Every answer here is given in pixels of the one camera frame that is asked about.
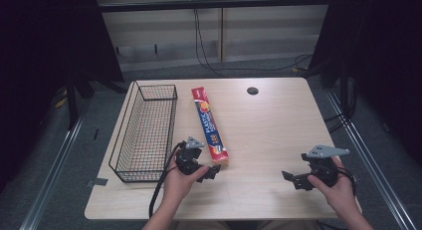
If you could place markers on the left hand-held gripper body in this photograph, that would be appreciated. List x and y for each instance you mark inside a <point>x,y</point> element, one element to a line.
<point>187,157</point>

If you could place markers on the red plastic wrap box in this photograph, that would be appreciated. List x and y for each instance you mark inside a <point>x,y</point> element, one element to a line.
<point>209,123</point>

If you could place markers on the person's left hand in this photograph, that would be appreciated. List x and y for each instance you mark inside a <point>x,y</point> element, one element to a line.
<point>179,186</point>

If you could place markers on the person's right hand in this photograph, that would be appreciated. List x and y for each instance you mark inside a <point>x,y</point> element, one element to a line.
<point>340,195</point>

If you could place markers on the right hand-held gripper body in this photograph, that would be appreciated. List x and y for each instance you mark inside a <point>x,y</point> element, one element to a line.
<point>323,168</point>

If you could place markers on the grey tape strip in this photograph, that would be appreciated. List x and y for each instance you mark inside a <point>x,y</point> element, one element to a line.
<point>98,182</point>

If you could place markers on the black stand legs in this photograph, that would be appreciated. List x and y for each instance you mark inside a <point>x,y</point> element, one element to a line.
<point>72,100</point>

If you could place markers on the black horizontal bar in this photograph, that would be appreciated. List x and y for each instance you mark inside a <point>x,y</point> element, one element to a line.
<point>215,4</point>

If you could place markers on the metal floor rail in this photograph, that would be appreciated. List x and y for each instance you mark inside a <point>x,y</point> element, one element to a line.
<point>49,180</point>
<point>368,160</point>

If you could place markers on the black curtain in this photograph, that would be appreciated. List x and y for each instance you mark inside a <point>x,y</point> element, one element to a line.
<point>381,57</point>
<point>49,41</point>

